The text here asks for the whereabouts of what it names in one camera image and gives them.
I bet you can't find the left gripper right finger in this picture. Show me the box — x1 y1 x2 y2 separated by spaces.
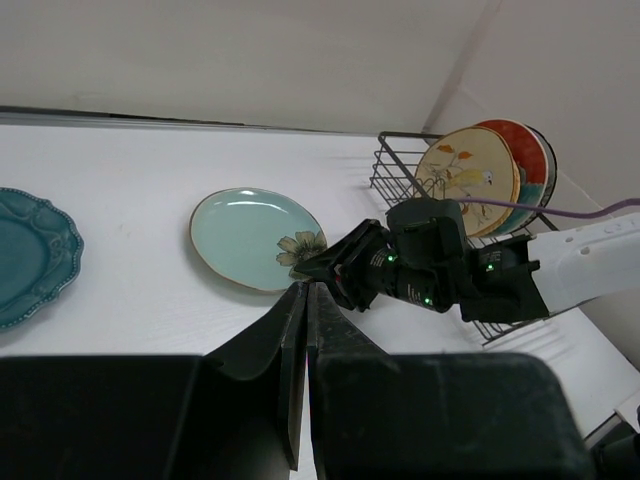
307 283 400 479

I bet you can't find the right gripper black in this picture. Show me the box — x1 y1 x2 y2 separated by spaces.
294 219 398 312

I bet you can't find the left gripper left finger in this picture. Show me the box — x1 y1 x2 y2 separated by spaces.
206 283 306 471

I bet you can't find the light blue flower plate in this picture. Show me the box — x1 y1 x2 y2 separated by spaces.
189 187 327 293

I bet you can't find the beige bird plate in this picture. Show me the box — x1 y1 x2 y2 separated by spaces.
414 126 521 237

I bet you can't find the red plate blue flower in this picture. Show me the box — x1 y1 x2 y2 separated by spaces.
468 119 547 237

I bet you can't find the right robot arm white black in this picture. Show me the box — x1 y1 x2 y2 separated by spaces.
294 198 639 324

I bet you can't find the dark teal scalloped plate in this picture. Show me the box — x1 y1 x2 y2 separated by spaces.
1 187 84 331

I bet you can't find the black wire dish rack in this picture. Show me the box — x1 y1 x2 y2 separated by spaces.
369 131 557 348

